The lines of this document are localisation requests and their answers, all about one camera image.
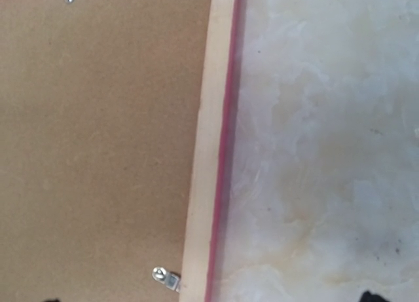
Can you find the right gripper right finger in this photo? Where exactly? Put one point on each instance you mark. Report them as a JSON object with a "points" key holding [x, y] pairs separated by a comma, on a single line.
{"points": [[367, 296]]}

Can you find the pink wooden picture frame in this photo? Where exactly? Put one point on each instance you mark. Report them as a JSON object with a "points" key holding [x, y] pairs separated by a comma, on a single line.
{"points": [[209, 144]]}

